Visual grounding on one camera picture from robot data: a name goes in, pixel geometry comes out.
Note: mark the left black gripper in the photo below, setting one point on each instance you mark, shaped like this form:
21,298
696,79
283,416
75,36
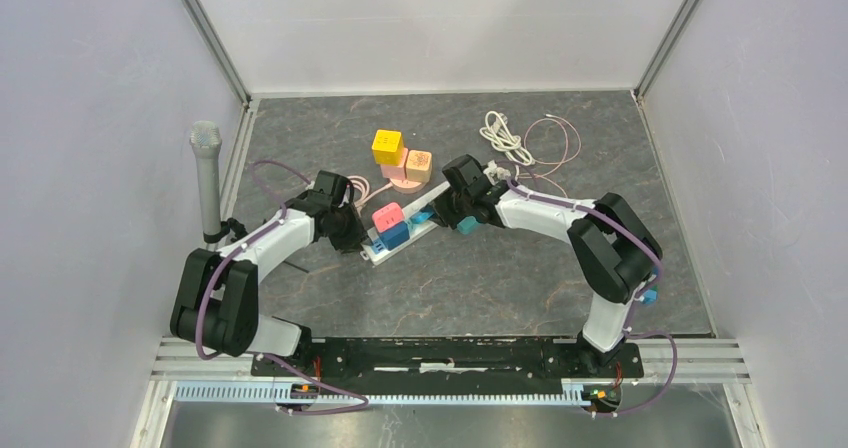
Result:
357,236

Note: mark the dark blue cube adapter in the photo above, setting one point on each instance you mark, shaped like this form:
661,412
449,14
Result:
395,236

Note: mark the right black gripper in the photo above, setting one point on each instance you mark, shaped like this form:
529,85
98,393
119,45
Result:
442,214

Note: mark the teal power strip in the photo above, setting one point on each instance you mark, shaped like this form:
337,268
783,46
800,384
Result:
467,225

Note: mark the red-pink cube adapter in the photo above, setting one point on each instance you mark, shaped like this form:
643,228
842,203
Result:
387,217

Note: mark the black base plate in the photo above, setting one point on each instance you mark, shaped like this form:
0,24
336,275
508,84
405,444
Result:
523,365

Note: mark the white multicolour power strip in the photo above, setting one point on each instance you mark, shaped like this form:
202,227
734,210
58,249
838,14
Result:
372,249

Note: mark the grey microphone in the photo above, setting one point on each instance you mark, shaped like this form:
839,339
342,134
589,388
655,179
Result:
206,144

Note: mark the light blue cable duct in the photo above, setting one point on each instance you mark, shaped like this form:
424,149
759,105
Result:
285,393

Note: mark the pink round socket base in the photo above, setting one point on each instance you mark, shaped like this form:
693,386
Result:
396,174

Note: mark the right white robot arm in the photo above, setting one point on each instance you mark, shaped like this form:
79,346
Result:
619,257

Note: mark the light blue plug adapter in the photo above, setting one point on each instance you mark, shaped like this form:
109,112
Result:
421,217

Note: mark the beige cube adapter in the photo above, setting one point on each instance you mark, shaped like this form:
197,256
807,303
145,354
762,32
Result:
418,166

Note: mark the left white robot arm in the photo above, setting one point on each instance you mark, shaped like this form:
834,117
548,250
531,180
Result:
217,302

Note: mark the yellow cube adapter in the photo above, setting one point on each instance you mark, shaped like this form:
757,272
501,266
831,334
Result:
388,147

